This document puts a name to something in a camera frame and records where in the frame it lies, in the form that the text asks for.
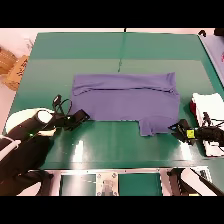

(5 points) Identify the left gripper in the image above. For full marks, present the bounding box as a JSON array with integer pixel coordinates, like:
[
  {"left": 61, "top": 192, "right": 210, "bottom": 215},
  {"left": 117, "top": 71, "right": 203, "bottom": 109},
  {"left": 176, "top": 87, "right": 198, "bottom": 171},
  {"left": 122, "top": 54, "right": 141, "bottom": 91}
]
[{"left": 64, "top": 109, "right": 91, "bottom": 131}]

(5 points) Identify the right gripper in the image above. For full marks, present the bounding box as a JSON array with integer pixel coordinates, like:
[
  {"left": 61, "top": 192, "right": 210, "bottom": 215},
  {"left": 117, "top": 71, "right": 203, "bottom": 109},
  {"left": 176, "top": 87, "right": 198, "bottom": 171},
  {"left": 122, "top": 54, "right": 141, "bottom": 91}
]
[{"left": 167, "top": 118, "right": 198, "bottom": 145}]

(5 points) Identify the red garment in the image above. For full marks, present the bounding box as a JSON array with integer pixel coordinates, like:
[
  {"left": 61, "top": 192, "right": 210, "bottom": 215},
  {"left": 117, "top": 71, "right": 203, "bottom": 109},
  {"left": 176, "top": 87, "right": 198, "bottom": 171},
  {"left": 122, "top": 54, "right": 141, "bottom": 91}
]
[{"left": 189, "top": 97, "right": 198, "bottom": 116}]

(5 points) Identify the purple T-shirt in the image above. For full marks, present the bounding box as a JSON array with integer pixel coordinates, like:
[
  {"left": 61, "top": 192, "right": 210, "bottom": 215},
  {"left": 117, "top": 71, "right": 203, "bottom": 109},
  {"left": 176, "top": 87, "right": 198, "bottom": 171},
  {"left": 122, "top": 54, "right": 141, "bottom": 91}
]
[{"left": 71, "top": 71, "right": 181, "bottom": 137}]

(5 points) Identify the brown cardboard box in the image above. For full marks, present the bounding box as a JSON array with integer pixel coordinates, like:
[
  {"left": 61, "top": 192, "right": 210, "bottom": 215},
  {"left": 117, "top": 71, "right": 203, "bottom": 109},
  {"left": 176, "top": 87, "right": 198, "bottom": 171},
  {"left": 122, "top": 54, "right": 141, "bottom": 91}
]
[
  {"left": 2, "top": 54, "right": 31, "bottom": 92},
  {"left": 0, "top": 46, "right": 17, "bottom": 76}
]

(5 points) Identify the silver frame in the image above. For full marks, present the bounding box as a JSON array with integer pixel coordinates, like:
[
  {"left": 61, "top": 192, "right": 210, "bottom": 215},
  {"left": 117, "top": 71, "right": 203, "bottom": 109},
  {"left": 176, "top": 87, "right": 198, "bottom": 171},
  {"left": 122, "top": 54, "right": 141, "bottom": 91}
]
[{"left": 43, "top": 167, "right": 215, "bottom": 197}]

